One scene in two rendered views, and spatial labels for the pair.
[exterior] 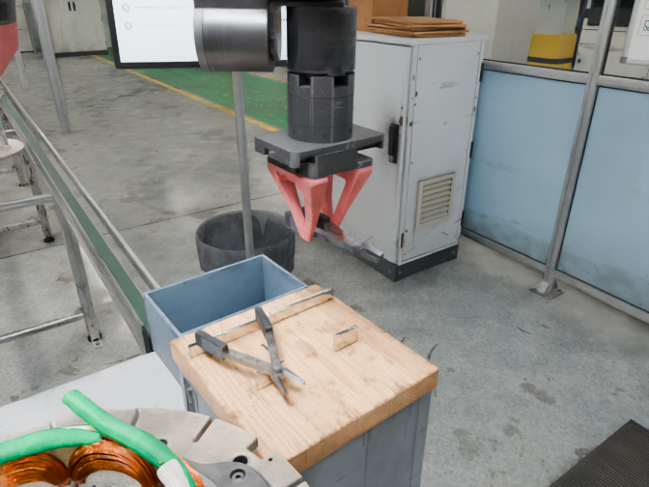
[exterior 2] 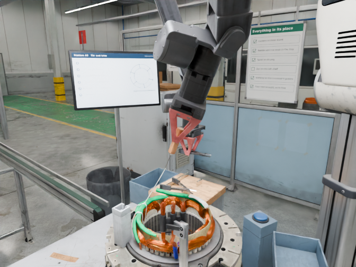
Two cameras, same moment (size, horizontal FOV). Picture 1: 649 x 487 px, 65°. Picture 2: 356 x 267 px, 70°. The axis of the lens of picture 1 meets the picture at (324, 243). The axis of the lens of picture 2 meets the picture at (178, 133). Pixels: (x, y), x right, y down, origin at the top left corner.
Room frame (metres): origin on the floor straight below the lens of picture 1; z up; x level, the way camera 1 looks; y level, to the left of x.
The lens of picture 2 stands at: (-0.37, 0.28, 1.48)
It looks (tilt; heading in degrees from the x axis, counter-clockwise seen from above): 15 degrees down; 344
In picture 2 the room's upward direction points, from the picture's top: straight up
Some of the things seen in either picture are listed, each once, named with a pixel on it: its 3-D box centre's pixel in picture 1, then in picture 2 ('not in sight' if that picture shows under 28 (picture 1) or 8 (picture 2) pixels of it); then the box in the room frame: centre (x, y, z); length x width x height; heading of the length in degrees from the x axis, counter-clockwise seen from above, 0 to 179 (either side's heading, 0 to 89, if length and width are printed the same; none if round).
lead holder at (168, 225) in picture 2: not in sight; (173, 221); (0.02, 0.18, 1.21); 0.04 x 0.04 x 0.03; 41
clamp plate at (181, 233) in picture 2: not in sight; (178, 229); (0.01, 0.17, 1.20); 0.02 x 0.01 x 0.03; 33
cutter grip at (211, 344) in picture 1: (211, 344); (165, 187); (0.39, 0.11, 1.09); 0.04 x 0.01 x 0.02; 53
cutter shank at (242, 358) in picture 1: (251, 361); (179, 189); (0.37, 0.07, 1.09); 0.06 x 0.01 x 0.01; 62
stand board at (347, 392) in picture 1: (299, 363); (187, 191); (0.41, 0.02, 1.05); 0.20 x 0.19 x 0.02; 38
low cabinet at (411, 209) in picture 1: (376, 144); (153, 134); (2.86, -0.29, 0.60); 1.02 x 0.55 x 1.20; 35
